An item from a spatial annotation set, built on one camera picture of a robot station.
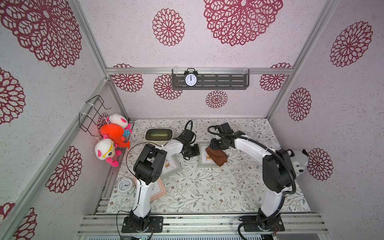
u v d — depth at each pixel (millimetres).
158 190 839
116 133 943
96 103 812
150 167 545
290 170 508
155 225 740
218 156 944
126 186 832
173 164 947
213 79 941
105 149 799
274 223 687
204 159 966
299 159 755
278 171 494
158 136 1032
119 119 945
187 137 821
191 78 898
